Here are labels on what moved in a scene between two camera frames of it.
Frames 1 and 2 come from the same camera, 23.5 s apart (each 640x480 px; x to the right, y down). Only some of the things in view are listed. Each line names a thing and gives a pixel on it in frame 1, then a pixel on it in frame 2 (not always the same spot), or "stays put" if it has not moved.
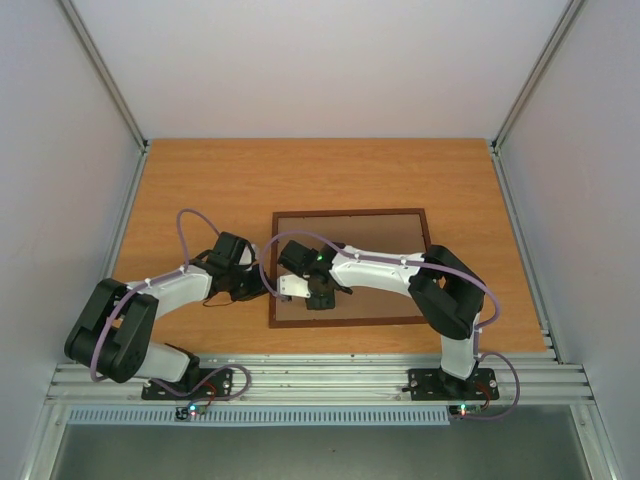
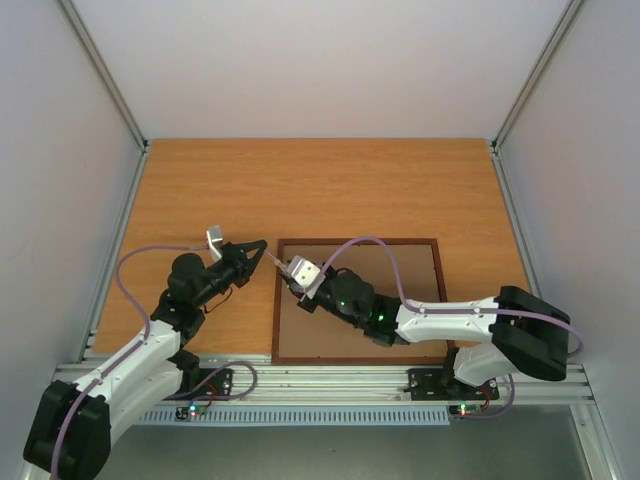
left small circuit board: (185, 413) stays put
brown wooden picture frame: (378, 230) to (304, 337)
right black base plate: (433, 384) stays put
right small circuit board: (463, 409) stays put
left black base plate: (219, 386) stays put
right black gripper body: (320, 298) to (301, 293)
